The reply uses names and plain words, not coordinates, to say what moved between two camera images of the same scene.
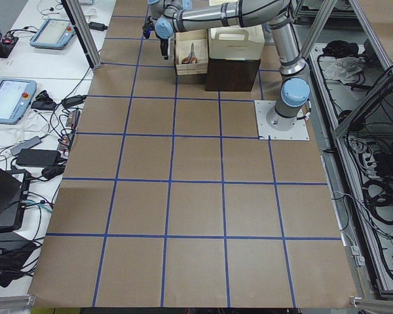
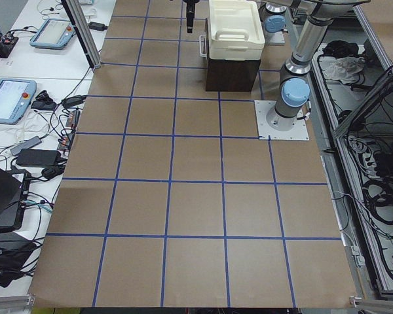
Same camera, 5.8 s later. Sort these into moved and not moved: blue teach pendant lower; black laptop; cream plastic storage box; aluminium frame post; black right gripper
Moved: black right gripper
Not moved: black laptop; cream plastic storage box; aluminium frame post; blue teach pendant lower
